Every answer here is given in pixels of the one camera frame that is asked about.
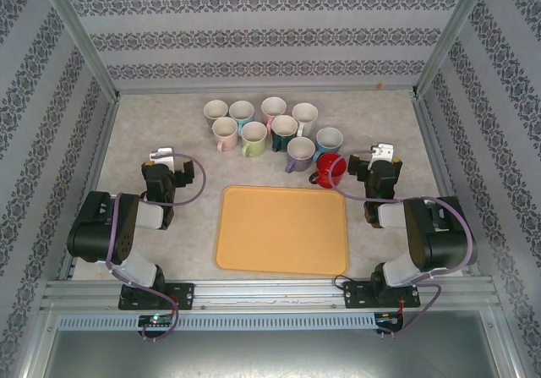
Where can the red mug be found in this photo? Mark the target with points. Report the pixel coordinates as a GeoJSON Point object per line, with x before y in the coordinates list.
{"type": "Point", "coordinates": [324, 176]}

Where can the light pink mug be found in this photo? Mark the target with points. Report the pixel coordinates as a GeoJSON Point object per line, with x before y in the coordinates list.
{"type": "Point", "coordinates": [224, 130]}

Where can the purple mug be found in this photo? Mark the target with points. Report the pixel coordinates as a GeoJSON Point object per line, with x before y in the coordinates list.
{"type": "Point", "coordinates": [300, 158]}

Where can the grey mug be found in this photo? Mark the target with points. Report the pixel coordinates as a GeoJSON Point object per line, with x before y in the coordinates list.
{"type": "Point", "coordinates": [213, 109]}

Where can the white hexagonal mug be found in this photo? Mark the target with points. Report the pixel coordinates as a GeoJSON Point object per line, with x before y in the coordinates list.
{"type": "Point", "coordinates": [304, 113]}

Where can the light green mug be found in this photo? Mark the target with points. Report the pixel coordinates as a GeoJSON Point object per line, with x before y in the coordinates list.
{"type": "Point", "coordinates": [253, 141]}

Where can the light blue mug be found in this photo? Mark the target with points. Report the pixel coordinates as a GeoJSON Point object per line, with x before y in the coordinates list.
{"type": "Point", "coordinates": [242, 111]}

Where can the dark green mug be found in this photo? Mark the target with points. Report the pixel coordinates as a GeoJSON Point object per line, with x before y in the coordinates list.
{"type": "Point", "coordinates": [284, 126]}

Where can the pink hexagonal mug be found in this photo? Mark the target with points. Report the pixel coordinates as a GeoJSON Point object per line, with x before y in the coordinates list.
{"type": "Point", "coordinates": [272, 107]}

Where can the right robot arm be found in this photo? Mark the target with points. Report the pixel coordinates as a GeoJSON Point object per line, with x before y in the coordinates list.
{"type": "Point", "coordinates": [444, 238]}

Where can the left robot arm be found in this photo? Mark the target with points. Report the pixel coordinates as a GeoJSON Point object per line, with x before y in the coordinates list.
{"type": "Point", "coordinates": [97, 230]}

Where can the yellow tray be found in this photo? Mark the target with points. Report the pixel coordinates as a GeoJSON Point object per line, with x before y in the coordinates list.
{"type": "Point", "coordinates": [279, 230]}

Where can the left circuit board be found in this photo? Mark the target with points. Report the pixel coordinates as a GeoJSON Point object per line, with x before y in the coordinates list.
{"type": "Point", "coordinates": [156, 320]}

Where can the circuit board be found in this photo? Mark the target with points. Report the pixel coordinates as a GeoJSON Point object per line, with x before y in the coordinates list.
{"type": "Point", "coordinates": [389, 319]}
{"type": "Point", "coordinates": [156, 320]}

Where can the right circuit board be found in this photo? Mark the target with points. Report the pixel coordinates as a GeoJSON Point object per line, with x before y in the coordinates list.
{"type": "Point", "coordinates": [389, 319]}

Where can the grey metal bottom panel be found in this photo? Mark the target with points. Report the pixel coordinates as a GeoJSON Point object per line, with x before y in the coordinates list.
{"type": "Point", "coordinates": [270, 357]}

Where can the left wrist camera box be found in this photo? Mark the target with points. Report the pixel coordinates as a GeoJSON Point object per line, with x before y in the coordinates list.
{"type": "Point", "coordinates": [164, 157]}

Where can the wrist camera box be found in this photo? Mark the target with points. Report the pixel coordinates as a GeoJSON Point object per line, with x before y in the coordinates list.
{"type": "Point", "coordinates": [164, 157]}
{"type": "Point", "coordinates": [384, 153]}

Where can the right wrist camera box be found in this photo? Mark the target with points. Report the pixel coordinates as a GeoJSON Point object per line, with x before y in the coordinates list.
{"type": "Point", "coordinates": [384, 153]}

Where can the aluminium side rail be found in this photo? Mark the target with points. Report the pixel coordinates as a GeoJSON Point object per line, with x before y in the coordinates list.
{"type": "Point", "coordinates": [105, 141]}
{"type": "Point", "coordinates": [429, 141]}

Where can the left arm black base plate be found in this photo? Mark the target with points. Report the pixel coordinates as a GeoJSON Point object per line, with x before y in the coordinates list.
{"type": "Point", "coordinates": [186, 295]}

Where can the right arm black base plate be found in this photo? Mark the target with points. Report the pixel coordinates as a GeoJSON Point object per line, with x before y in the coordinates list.
{"type": "Point", "coordinates": [353, 295]}

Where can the aluminium mounting rail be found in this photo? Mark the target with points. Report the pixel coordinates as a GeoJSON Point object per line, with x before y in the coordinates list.
{"type": "Point", "coordinates": [270, 294]}

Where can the aluminium frame post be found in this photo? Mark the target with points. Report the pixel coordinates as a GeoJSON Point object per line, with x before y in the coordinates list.
{"type": "Point", "coordinates": [454, 35]}
{"type": "Point", "coordinates": [80, 35]}

